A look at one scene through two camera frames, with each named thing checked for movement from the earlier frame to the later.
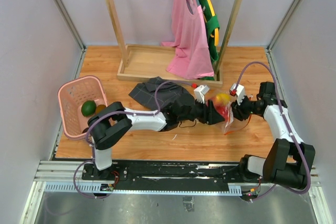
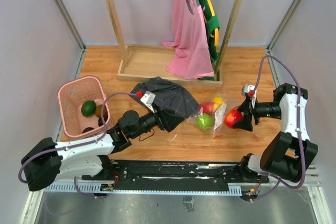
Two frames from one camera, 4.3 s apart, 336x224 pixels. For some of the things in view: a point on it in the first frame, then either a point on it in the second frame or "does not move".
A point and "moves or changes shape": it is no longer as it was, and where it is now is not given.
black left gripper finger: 213,116 to 171,123
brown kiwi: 99,108 does not move
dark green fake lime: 88,108 does not move
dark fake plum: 85,130 does not move
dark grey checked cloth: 168,94 does not move
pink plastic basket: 72,96 does not move
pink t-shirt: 193,60 does not move
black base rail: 208,172 does not move
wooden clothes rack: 150,62 does not move
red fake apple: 223,110 to 231,117
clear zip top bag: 222,101 moves or changes shape
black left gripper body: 198,112 to 150,120
